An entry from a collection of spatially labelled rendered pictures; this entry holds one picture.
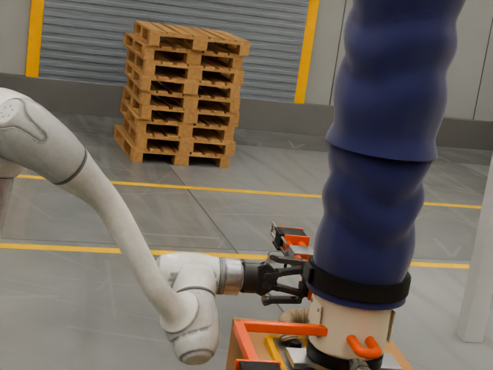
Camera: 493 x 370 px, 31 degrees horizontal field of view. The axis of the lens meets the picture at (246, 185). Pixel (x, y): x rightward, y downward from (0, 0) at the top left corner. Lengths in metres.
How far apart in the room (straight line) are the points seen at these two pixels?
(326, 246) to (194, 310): 0.34
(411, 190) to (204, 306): 0.54
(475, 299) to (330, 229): 3.59
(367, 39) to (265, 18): 9.75
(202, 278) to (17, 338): 2.68
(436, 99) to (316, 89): 10.19
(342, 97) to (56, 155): 0.58
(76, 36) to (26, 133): 9.36
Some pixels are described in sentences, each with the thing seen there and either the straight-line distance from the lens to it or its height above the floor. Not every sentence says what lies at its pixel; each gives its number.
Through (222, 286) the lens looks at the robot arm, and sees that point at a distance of 2.13.
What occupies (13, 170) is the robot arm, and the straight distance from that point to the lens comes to 1.93.
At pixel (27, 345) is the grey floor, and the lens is 4.61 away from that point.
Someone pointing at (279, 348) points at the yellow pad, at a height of 1.09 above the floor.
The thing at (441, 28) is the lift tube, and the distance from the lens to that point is 1.78.
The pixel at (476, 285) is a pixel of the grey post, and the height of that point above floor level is 0.36.
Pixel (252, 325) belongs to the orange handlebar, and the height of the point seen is 1.20.
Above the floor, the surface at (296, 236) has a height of 1.22.
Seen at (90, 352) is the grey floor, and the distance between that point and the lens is 4.57.
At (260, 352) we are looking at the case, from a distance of 2.10.
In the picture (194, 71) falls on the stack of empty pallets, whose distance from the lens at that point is 8.81.
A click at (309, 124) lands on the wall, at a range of 11.87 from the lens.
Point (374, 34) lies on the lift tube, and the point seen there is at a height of 1.83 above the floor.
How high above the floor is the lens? 1.91
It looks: 13 degrees down
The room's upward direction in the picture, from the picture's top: 8 degrees clockwise
